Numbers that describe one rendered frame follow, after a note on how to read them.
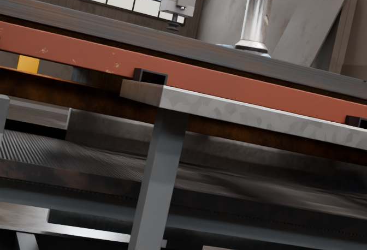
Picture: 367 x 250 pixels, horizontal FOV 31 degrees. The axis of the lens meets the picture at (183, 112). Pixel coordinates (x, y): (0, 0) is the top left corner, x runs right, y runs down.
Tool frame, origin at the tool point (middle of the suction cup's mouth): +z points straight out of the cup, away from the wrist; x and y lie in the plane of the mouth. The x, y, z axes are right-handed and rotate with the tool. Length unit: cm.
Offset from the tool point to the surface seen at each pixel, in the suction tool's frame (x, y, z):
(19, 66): -12.8, -41.3, 19.9
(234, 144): 7.0, 30.3, 29.8
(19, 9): -69, -49, 10
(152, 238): -91, -24, 41
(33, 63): -12.9, -38.2, 18.2
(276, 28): 763, 400, -123
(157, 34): -70, -24, 9
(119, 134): 8.1, -6.7, 33.4
